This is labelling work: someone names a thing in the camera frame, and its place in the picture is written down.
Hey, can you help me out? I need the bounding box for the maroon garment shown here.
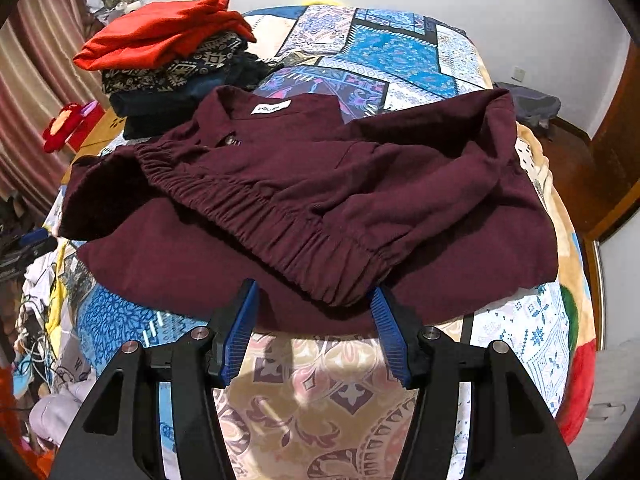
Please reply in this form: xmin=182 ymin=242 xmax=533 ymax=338
xmin=60 ymin=86 xmax=559 ymax=335

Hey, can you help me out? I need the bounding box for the orange cartoon fleece blanket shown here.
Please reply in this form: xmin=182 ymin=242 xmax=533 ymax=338
xmin=479 ymin=54 xmax=599 ymax=446

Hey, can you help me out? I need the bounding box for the dark navy folded garment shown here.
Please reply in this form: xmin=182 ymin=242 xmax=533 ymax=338
xmin=110 ymin=52 xmax=282 ymax=140

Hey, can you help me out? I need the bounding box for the red plush toy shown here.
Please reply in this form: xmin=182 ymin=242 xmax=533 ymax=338
xmin=41 ymin=101 xmax=105 ymax=154

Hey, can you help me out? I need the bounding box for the black patterned folded garment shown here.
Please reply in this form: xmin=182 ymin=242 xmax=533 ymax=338
xmin=101 ymin=32 xmax=247 ymax=96

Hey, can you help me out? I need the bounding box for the grey backpack on floor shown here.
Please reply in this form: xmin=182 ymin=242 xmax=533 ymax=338
xmin=494 ymin=81 xmax=561 ymax=129

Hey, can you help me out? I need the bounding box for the blue patchwork bedspread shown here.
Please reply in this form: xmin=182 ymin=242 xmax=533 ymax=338
xmin=41 ymin=3 xmax=574 ymax=480

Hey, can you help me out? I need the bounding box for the red folded garment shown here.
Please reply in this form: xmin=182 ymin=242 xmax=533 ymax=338
xmin=73 ymin=0 xmax=256 ymax=70

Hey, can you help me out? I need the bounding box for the striped red curtain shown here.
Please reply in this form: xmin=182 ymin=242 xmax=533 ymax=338
xmin=1 ymin=0 xmax=107 ymax=216

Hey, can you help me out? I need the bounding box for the yellow pillow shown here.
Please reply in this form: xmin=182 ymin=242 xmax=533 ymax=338
xmin=297 ymin=0 xmax=346 ymax=6

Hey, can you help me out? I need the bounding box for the white wall socket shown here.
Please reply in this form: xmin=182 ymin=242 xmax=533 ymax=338
xmin=512 ymin=67 xmax=525 ymax=82

